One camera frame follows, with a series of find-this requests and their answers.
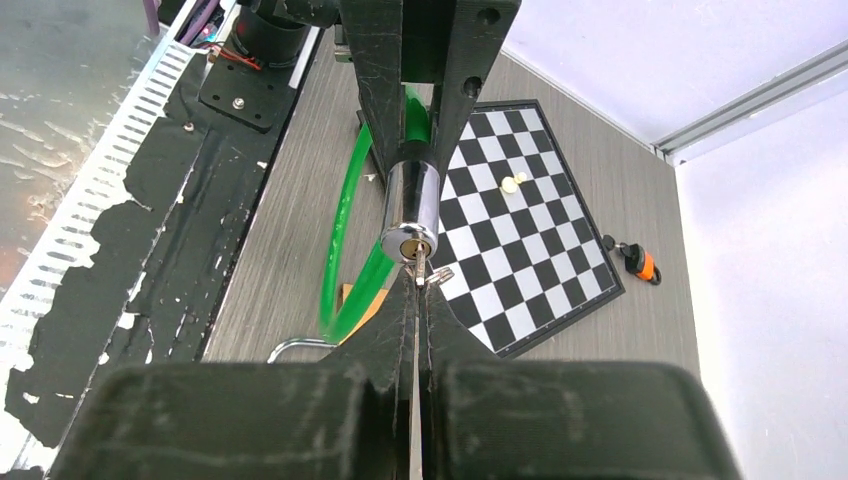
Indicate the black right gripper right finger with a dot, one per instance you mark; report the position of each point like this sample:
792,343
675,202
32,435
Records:
488,418

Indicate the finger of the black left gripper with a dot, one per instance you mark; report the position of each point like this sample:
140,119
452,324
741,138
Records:
374,34
477,34

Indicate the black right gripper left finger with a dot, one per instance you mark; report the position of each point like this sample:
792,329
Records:
342,417

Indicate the silver lock keys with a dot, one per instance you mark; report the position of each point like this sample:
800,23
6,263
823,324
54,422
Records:
424,268

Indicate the green cable lock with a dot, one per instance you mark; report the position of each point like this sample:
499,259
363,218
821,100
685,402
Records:
411,217

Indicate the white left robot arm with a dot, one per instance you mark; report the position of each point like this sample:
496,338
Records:
420,66

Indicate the cream chess pawn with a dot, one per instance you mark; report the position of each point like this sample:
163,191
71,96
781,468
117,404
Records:
511,184

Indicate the black white chessboard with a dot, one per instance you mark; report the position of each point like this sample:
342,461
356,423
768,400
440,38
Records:
525,265

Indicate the orange black padlock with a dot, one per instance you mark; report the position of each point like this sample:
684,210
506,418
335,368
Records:
637,261

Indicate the aluminium frame rail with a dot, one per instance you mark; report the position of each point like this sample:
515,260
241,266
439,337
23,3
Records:
804,76

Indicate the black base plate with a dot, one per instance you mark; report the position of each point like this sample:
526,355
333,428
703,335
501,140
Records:
133,265

